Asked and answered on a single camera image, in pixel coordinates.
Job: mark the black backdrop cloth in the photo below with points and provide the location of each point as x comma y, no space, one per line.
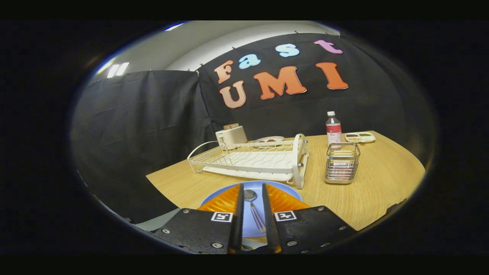
153,126

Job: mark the metal spoon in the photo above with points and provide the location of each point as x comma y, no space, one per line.
250,195

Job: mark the blue plate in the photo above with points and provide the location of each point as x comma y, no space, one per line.
252,223

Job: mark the ceiling light panel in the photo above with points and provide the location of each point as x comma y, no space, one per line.
117,70

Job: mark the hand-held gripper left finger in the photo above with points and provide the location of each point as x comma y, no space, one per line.
238,225

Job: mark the clear plastic water bottle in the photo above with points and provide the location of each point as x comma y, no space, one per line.
333,130

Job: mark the toast slices in toaster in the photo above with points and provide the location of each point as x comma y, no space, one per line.
231,126

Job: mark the white toaster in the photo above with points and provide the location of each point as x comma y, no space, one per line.
233,135

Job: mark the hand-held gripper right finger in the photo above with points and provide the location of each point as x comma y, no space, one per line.
270,229

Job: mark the white plate with meat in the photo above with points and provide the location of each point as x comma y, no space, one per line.
267,138

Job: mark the white divided snack tray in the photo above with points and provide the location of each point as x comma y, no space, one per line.
361,139

